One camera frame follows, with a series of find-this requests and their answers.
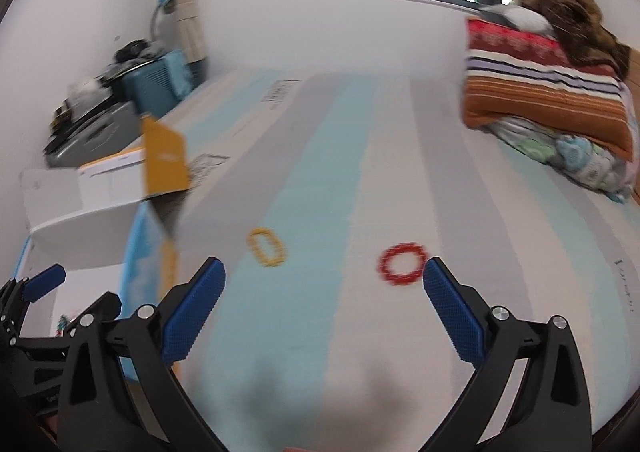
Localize floral quilt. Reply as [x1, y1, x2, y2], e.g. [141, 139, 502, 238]
[486, 80, 640, 205]

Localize blue desk lamp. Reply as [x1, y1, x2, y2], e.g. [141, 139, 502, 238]
[149, 0, 179, 46]

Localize striped bed sheet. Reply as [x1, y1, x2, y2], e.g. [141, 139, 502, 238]
[119, 69, 640, 452]

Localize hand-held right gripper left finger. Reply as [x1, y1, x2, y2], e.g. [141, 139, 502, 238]
[57, 257, 227, 452]

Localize grey white pillow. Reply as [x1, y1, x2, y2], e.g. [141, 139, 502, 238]
[476, 2, 555, 36]

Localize blue suitcase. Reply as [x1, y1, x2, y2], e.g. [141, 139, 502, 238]
[124, 48, 195, 121]

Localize yellow bead bracelet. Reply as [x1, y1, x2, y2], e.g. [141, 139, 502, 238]
[247, 227, 290, 268]

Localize red bead bracelet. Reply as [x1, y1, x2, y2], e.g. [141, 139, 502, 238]
[377, 242, 430, 287]

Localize grey hard case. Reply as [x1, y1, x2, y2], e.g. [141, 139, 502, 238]
[44, 100, 142, 169]

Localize white plastic bag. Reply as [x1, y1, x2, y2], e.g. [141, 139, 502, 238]
[66, 76, 109, 108]

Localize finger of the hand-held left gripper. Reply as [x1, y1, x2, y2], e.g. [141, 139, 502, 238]
[0, 264, 67, 333]
[62, 291, 123, 339]

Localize black bag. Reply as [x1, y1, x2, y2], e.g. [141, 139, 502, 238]
[114, 38, 162, 66]

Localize blue yellow cardboard box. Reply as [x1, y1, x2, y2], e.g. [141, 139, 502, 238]
[19, 116, 194, 384]

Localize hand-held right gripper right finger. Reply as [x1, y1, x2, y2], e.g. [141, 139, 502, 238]
[422, 257, 596, 452]

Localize brown fuzzy blanket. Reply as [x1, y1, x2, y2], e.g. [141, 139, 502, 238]
[519, 0, 634, 78]

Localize striped red brown pillow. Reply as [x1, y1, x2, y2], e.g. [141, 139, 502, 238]
[460, 16, 637, 161]

